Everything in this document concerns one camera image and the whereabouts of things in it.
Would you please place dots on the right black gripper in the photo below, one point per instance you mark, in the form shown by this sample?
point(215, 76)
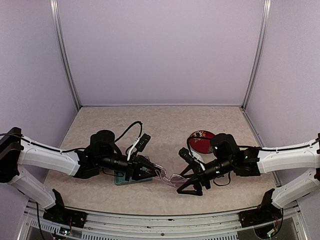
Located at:
point(199, 174)

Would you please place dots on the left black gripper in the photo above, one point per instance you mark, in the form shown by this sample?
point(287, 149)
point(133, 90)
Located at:
point(134, 166)

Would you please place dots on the clear pink glasses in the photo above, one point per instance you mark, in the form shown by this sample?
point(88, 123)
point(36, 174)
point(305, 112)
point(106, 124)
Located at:
point(174, 180)

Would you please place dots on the grey glasses case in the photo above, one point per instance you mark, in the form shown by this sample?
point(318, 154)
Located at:
point(119, 168)

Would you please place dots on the pink glasses case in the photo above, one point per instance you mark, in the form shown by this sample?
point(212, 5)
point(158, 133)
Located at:
point(124, 150)

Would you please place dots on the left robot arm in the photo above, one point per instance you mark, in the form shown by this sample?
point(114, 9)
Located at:
point(16, 151)

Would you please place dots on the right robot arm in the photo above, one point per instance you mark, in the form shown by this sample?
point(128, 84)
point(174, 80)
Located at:
point(251, 161)

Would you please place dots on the red floral plate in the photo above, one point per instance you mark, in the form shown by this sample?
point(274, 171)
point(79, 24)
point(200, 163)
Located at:
point(199, 141)

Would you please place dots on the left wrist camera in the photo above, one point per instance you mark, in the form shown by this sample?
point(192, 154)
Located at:
point(139, 145)

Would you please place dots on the front aluminium rail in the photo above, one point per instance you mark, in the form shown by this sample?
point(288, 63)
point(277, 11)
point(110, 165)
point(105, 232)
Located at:
point(100, 225)

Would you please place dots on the right aluminium frame post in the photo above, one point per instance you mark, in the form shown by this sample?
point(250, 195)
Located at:
point(258, 53)

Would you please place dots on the aluminium frame post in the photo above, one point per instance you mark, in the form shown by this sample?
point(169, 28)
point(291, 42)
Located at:
point(258, 53)
point(54, 6)

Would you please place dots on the left aluminium frame post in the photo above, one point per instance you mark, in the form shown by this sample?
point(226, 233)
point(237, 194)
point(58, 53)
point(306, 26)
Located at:
point(54, 6)

